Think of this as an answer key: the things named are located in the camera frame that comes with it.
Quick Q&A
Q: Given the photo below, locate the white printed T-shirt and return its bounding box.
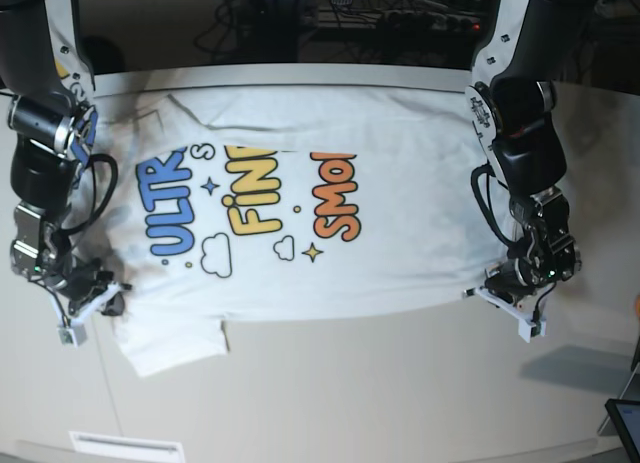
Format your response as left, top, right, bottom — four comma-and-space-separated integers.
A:
81, 86, 506, 377

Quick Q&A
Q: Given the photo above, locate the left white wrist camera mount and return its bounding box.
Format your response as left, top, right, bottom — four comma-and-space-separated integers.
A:
462, 285, 555, 343

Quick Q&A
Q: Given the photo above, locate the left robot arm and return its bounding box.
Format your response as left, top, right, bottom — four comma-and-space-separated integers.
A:
465, 0, 597, 306

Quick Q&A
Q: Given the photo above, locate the white paper label strip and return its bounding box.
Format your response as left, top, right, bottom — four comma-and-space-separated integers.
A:
69, 431, 186, 463

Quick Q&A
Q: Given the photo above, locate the power strip with red light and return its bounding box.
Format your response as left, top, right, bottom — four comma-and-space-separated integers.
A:
317, 8, 483, 34

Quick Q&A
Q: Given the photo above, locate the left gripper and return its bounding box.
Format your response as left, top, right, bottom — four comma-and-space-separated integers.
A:
483, 257, 550, 306

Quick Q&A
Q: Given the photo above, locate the black tablet device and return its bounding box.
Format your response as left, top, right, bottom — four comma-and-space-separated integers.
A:
614, 403, 639, 463

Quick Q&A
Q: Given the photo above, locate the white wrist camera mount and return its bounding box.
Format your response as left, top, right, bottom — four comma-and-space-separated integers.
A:
57, 281, 133, 347
462, 285, 555, 343

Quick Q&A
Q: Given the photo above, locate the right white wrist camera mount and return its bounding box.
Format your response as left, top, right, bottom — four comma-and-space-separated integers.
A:
57, 281, 133, 347

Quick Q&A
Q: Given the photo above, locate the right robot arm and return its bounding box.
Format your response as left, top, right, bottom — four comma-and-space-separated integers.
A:
1, 0, 131, 328

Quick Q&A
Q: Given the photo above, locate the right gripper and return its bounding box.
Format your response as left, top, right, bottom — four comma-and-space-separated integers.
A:
44, 260, 126, 317

